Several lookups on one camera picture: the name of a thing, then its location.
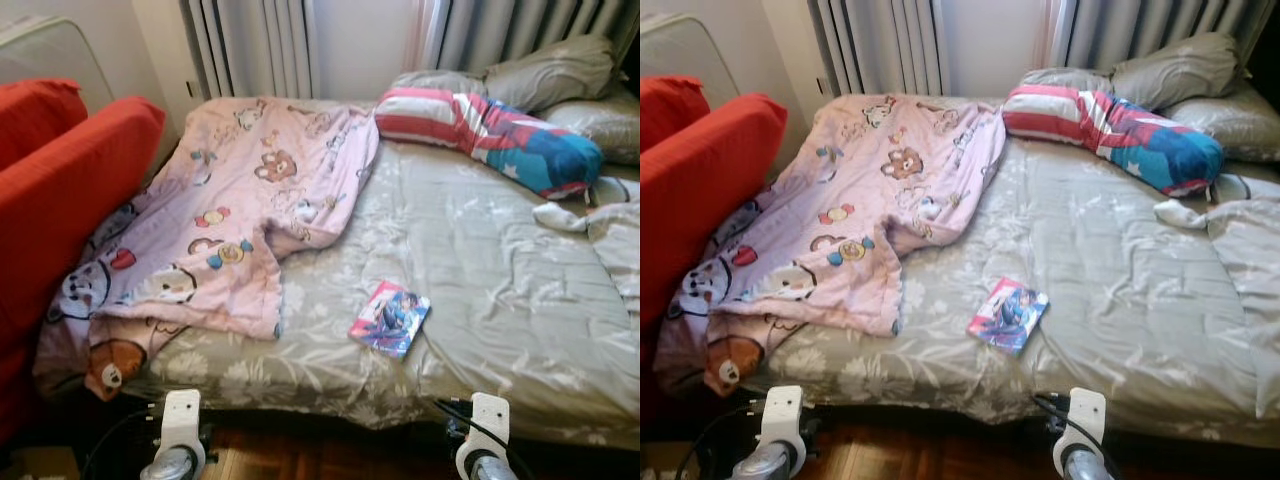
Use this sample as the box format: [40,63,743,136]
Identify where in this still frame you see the pink cartoon print blanket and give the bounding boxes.
[33,95,381,403]
[655,93,1008,398]

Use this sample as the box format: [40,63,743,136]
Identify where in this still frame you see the red cushion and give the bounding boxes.
[0,96,167,441]
[640,92,789,331]
[0,78,89,171]
[640,75,711,156]

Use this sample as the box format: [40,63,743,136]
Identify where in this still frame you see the striped red blue bolster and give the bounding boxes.
[375,87,604,199]
[1002,85,1226,197]

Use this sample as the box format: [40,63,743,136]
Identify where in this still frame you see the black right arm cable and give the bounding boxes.
[435,400,511,480]
[1030,395,1106,480]

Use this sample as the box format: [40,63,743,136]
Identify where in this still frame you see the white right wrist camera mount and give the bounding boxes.
[468,393,511,461]
[1062,388,1108,456]

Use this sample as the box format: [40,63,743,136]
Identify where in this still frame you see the white sock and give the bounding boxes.
[1153,198,1211,231]
[533,200,591,233]

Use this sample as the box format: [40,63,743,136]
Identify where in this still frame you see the grey floral bed sheet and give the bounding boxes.
[745,130,1280,449]
[120,130,641,451]

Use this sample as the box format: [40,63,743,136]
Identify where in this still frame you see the grey quilted upright mattress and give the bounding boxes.
[0,15,114,116]
[640,12,741,101]

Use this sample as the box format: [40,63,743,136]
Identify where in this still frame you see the colourful manga book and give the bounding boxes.
[348,280,433,361]
[966,277,1051,357]

